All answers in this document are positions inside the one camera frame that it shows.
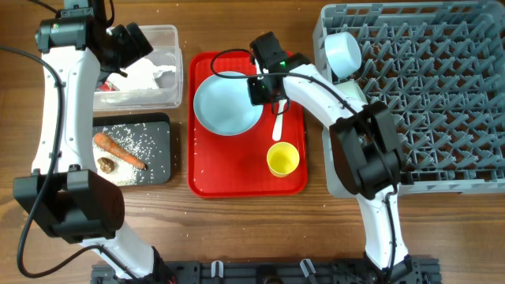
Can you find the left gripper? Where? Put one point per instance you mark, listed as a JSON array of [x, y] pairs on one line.
[[132, 51]]

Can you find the large light blue plate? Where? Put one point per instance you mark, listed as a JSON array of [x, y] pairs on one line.
[[222, 105]]

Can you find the white plastic spoon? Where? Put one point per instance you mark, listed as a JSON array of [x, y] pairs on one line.
[[277, 130]]

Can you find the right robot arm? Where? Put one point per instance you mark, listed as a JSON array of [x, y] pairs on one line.
[[366, 150]]

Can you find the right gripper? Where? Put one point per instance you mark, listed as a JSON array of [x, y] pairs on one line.
[[256, 95]]

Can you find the red snack wrapper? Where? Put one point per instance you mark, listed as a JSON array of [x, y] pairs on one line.
[[106, 87]]

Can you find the white rice pile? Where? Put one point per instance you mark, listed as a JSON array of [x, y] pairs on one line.
[[134, 139]]

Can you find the clear plastic waste bin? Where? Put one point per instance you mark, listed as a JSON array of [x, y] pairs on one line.
[[166, 51]]

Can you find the yellow plastic cup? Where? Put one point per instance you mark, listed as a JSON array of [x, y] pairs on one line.
[[282, 159]]

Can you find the black waste tray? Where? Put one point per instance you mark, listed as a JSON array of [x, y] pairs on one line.
[[158, 126]]

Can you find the light green bowl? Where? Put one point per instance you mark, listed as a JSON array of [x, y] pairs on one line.
[[352, 89]]

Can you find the orange carrot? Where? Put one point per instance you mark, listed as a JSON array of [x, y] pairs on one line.
[[106, 143]]

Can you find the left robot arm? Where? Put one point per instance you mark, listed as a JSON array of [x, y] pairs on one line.
[[64, 195]]

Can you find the brown mushroom piece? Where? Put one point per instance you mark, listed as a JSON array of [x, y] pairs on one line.
[[106, 165]]

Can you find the red serving tray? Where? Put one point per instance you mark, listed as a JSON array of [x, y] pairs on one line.
[[236, 166]]

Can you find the small light blue bowl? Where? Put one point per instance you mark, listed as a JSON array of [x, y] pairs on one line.
[[343, 54]]

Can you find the grey dishwasher rack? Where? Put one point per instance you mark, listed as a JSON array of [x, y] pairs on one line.
[[439, 67]]

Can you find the white napkin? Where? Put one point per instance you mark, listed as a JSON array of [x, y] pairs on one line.
[[140, 75]]

